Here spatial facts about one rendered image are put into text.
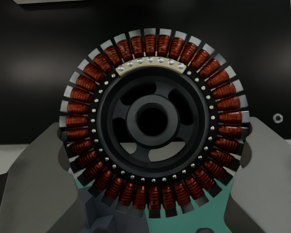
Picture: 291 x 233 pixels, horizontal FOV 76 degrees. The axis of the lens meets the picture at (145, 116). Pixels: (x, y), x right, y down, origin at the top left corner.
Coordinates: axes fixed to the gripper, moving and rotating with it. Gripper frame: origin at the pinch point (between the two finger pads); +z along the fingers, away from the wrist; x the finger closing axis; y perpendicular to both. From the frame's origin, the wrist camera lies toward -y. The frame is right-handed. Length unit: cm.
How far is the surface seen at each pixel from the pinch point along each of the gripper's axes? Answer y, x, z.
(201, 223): 85, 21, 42
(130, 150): 6.7, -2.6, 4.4
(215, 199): 76, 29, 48
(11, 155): 7.0, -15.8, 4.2
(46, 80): -0.6, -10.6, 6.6
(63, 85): -0.1, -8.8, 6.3
